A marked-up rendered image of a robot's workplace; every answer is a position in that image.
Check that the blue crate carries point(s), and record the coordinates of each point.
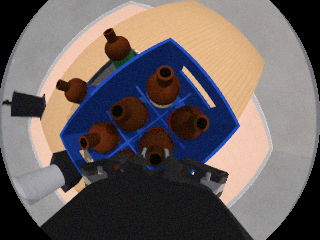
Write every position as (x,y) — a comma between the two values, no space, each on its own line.
(130,80)

